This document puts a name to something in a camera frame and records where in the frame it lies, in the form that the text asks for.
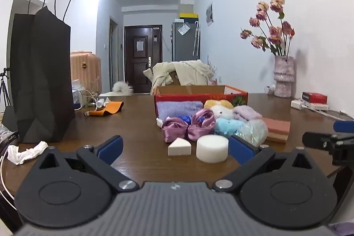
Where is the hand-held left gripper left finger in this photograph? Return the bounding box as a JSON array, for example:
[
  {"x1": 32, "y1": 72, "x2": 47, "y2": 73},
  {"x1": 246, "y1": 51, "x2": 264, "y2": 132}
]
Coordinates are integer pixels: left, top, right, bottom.
[{"x1": 36, "y1": 135, "x2": 139, "y2": 193}]

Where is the lavender fluffy towel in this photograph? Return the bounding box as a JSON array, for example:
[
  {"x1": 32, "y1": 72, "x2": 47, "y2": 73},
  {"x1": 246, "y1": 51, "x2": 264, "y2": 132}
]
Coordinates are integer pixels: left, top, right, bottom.
[{"x1": 232, "y1": 105, "x2": 263, "y2": 121}]

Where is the black tripod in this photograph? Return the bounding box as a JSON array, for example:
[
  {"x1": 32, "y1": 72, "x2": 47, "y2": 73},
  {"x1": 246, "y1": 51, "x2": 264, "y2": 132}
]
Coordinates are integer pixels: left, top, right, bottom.
[{"x1": 0, "y1": 67, "x2": 12, "y2": 108}]

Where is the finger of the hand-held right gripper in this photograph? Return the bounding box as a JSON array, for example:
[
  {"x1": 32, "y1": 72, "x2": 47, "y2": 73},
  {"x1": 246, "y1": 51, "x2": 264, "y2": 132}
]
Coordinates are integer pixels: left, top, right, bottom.
[
  {"x1": 333, "y1": 120, "x2": 354, "y2": 132},
  {"x1": 302, "y1": 132, "x2": 354, "y2": 150}
]

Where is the pink suitcase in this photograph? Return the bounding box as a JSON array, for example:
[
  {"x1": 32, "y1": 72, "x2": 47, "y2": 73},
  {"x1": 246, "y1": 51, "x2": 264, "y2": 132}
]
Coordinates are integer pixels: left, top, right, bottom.
[{"x1": 70, "y1": 51, "x2": 102, "y2": 94}]

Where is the pink rectangular sponge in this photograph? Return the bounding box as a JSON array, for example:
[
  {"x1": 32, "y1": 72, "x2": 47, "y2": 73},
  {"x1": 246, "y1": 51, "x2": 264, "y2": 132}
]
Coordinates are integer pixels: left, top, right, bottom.
[{"x1": 261, "y1": 118, "x2": 291, "y2": 143}]

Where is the pink speckled vase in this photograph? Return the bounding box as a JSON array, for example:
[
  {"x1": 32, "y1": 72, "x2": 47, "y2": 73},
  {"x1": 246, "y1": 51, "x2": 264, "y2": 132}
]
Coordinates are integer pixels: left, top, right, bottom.
[{"x1": 273, "y1": 56, "x2": 295, "y2": 98}]

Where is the orange strap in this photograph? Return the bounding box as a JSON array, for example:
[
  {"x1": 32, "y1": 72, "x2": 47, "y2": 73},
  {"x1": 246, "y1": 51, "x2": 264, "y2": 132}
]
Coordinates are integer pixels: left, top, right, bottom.
[{"x1": 89, "y1": 101, "x2": 124, "y2": 116}]

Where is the thin white cable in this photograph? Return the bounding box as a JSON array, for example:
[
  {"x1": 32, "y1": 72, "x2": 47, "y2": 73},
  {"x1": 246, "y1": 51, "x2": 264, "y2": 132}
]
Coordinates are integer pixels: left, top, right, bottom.
[{"x1": 0, "y1": 154, "x2": 15, "y2": 200}]

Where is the yellow plush puff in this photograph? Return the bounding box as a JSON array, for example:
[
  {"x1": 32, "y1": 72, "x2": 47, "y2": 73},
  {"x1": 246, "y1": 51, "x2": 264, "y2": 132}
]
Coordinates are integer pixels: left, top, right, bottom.
[{"x1": 204, "y1": 99, "x2": 234, "y2": 110}]

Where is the periwinkle knit towel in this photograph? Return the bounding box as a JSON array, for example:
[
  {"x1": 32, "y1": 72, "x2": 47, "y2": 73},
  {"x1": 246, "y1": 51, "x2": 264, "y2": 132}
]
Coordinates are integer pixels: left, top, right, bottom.
[{"x1": 156, "y1": 100, "x2": 204, "y2": 120}]

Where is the black paper bag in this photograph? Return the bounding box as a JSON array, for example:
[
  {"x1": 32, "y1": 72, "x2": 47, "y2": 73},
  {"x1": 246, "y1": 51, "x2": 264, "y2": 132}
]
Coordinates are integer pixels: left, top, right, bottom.
[{"x1": 10, "y1": 0, "x2": 76, "y2": 143}]

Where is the clear plastic bag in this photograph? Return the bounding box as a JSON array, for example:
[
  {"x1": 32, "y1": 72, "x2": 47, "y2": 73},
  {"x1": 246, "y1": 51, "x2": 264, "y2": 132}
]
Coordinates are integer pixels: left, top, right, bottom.
[{"x1": 71, "y1": 80, "x2": 86, "y2": 111}]

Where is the grey interior door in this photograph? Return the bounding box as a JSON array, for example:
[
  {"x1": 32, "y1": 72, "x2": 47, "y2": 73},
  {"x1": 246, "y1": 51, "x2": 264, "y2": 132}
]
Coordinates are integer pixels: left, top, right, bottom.
[{"x1": 109, "y1": 15, "x2": 120, "y2": 91}]

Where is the white folded umbrella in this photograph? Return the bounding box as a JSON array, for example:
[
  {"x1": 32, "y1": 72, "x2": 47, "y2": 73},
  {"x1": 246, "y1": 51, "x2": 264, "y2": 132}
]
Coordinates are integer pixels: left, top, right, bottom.
[{"x1": 193, "y1": 21, "x2": 200, "y2": 57}]

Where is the white soft toy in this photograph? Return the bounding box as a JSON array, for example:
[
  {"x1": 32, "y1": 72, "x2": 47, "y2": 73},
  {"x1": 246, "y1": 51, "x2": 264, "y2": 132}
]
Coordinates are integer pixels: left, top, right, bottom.
[{"x1": 213, "y1": 107, "x2": 233, "y2": 119}]

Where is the glass jar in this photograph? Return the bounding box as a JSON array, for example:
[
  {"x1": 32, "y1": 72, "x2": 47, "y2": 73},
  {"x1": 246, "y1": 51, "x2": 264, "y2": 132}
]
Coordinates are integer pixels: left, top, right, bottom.
[{"x1": 83, "y1": 81, "x2": 100, "y2": 107}]

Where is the crumpled white tissue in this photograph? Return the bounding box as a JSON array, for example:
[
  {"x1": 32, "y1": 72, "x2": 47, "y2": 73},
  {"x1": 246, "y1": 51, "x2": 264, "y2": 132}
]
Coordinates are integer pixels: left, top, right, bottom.
[{"x1": 7, "y1": 141, "x2": 49, "y2": 165}]

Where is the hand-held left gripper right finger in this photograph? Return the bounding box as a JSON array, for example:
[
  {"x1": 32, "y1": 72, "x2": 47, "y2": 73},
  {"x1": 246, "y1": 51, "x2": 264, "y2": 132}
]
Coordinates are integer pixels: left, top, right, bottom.
[{"x1": 212, "y1": 135, "x2": 316, "y2": 193}]

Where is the yellow and black box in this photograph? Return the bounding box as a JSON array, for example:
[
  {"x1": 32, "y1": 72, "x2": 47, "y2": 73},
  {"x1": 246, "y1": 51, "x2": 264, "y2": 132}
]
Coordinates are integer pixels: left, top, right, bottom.
[{"x1": 179, "y1": 13, "x2": 199, "y2": 22}]

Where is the clear bagged white puff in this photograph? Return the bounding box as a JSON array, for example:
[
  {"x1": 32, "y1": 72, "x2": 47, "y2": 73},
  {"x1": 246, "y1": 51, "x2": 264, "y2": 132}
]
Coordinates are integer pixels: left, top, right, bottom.
[{"x1": 236, "y1": 119, "x2": 269, "y2": 146}]

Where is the clear plastic packet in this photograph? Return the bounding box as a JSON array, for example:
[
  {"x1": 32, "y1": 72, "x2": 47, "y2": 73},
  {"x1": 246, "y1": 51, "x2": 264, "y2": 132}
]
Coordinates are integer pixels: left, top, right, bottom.
[{"x1": 0, "y1": 123, "x2": 17, "y2": 143}]

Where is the small white device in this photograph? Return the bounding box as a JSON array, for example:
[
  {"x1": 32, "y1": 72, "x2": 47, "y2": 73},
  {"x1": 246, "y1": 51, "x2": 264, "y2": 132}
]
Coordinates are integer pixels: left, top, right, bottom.
[{"x1": 97, "y1": 97, "x2": 111, "y2": 109}]

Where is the white USB cable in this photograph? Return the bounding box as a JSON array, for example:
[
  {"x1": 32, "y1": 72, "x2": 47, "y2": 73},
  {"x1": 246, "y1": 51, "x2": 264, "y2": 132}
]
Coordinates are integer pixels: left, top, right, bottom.
[{"x1": 72, "y1": 89, "x2": 103, "y2": 116}]

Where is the white charger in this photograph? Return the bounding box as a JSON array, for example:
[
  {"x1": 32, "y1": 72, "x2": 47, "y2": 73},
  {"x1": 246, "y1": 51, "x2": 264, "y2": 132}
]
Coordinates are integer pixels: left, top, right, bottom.
[{"x1": 290, "y1": 99, "x2": 312, "y2": 109}]

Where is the light blue plush puff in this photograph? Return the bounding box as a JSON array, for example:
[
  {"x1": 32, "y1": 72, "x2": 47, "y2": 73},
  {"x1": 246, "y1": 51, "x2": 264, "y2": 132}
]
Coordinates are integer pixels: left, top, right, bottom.
[{"x1": 214, "y1": 118, "x2": 241, "y2": 138}]

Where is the brown wooden chair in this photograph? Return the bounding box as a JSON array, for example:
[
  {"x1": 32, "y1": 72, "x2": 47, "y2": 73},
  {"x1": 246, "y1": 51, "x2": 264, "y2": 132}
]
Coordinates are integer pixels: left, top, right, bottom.
[{"x1": 165, "y1": 71, "x2": 181, "y2": 86}]

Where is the dried pink rose bouquet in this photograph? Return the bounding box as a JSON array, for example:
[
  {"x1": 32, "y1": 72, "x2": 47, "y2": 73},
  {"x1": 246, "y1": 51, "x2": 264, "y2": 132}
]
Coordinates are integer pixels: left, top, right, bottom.
[{"x1": 240, "y1": 0, "x2": 295, "y2": 57}]

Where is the purple satin bow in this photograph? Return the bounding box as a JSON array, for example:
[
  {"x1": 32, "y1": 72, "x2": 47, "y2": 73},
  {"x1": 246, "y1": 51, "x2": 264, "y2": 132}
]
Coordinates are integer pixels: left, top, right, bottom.
[{"x1": 162, "y1": 108, "x2": 216, "y2": 144}]

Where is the white wedge makeup sponge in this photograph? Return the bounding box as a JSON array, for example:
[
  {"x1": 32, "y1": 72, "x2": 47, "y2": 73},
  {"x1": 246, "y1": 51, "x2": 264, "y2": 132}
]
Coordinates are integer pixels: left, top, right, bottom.
[{"x1": 168, "y1": 137, "x2": 192, "y2": 157}]

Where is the black pouch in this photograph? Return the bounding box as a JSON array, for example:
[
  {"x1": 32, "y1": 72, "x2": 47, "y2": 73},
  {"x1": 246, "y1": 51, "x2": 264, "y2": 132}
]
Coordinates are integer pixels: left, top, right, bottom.
[{"x1": 2, "y1": 106, "x2": 19, "y2": 133}]

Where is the grey refrigerator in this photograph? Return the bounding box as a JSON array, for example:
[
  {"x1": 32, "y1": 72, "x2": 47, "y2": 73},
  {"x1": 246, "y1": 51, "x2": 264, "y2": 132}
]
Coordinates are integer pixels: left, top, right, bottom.
[{"x1": 171, "y1": 21, "x2": 200, "y2": 62}]

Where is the white note on refrigerator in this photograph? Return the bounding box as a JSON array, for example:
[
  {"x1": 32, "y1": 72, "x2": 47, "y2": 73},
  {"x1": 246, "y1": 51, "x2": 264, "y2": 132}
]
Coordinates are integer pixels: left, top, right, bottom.
[{"x1": 178, "y1": 23, "x2": 191, "y2": 36}]

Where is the white fluffy pet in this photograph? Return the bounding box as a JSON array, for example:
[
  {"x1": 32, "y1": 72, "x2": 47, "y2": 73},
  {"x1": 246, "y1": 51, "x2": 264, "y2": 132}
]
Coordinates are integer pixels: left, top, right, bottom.
[{"x1": 112, "y1": 81, "x2": 135, "y2": 95}]

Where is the white round sponge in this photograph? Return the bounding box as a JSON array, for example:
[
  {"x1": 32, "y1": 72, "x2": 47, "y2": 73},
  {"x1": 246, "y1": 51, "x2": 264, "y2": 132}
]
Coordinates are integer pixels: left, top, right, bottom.
[{"x1": 196, "y1": 134, "x2": 229, "y2": 163}]

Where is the red cardboard box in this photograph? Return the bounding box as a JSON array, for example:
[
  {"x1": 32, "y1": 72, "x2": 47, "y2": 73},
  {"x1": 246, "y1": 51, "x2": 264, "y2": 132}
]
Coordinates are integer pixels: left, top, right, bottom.
[{"x1": 154, "y1": 85, "x2": 248, "y2": 118}]

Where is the wall picture frame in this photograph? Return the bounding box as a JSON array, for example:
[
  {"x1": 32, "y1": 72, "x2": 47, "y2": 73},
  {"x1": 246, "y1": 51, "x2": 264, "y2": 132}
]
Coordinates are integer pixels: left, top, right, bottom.
[{"x1": 206, "y1": 3, "x2": 214, "y2": 26}]

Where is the beige jacket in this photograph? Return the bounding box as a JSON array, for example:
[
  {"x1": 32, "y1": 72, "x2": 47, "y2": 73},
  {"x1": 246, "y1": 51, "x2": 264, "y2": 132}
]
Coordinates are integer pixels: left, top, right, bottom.
[{"x1": 143, "y1": 60, "x2": 215, "y2": 95}]

